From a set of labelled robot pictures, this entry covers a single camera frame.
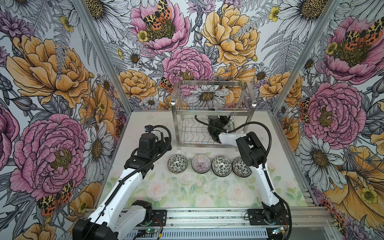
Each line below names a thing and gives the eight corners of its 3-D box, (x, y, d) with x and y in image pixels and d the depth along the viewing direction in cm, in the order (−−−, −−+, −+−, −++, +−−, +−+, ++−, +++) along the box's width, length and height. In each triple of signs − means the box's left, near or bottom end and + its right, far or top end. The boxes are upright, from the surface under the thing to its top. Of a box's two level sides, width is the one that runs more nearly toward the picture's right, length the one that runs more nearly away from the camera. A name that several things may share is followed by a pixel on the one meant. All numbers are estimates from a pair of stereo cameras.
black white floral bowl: (212, 176, 89) (213, 171, 84) (211, 161, 95) (212, 155, 90) (230, 177, 89) (232, 172, 84) (228, 161, 96) (230, 155, 90)
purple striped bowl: (188, 169, 92) (188, 164, 88) (198, 155, 98) (198, 150, 94) (203, 178, 89) (203, 174, 84) (212, 164, 95) (213, 159, 90)
